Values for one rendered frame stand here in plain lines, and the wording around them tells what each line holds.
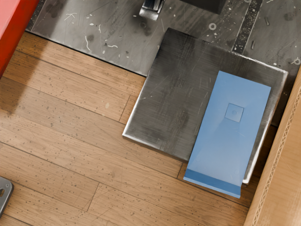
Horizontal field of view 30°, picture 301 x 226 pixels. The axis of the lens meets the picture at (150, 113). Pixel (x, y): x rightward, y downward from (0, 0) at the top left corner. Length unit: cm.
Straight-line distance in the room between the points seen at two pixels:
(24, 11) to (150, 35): 17
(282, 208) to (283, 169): 5
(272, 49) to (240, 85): 8
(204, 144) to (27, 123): 23
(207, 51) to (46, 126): 23
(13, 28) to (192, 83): 24
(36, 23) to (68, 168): 21
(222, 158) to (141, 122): 11
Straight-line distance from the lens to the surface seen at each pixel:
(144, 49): 77
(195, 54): 75
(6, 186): 73
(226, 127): 72
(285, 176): 74
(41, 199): 73
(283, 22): 80
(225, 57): 75
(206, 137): 71
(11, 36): 76
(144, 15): 70
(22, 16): 77
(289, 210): 73
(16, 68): 78
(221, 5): 77
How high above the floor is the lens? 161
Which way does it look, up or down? 75 degrees down
